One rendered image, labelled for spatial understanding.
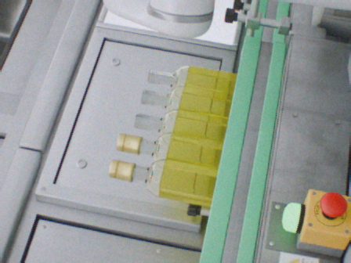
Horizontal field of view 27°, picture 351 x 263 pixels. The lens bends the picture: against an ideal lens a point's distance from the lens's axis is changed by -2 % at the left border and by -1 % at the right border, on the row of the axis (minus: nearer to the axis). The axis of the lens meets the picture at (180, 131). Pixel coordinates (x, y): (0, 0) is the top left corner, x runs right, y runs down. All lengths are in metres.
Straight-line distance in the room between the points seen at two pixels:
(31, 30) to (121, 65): 0.27
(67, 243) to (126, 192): 0.16
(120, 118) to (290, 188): 0.53
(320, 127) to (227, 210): 0.22
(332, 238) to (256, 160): 0.22
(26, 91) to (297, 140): 0.69
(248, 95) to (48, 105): 0.50
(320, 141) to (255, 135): 0.11
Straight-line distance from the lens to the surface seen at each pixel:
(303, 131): 1.26
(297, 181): 1.20
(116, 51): 1.71
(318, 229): 1.08
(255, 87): 1.33
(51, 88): 1.65
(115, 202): 1.47
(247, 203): 1.19
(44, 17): 1.86
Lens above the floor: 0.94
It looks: 4 degrees up
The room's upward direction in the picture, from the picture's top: 79 degrees counter-clockwise
